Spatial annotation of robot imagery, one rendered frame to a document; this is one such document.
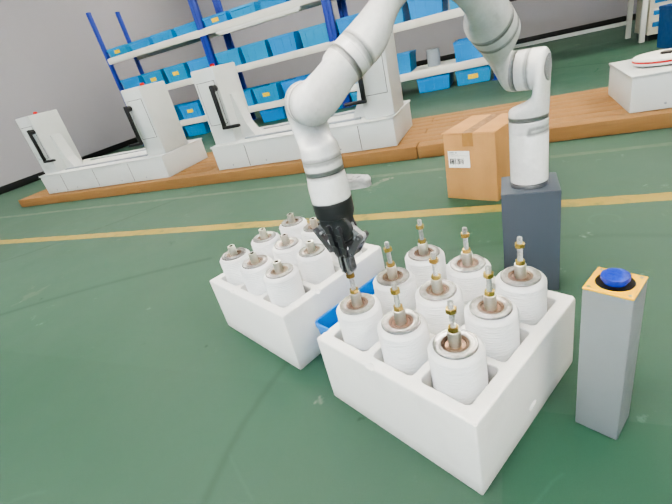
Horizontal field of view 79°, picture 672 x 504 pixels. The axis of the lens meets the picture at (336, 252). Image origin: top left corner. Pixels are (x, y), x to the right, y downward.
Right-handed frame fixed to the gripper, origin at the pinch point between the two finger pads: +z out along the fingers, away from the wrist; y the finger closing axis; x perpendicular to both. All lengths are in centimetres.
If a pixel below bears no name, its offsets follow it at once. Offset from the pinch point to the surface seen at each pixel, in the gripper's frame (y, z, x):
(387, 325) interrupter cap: 10.2, 9.8, -3.4
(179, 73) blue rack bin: -544, -53, 278
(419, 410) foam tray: 19.2, 21.4, -9.5
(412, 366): 15.1, 17.2, -4.3
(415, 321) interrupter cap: 14.4, 9.8, -0.1
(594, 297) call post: 40.4, 5.1, 12.1
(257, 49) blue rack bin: -418, -56, 328
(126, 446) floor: -44, 35, -45
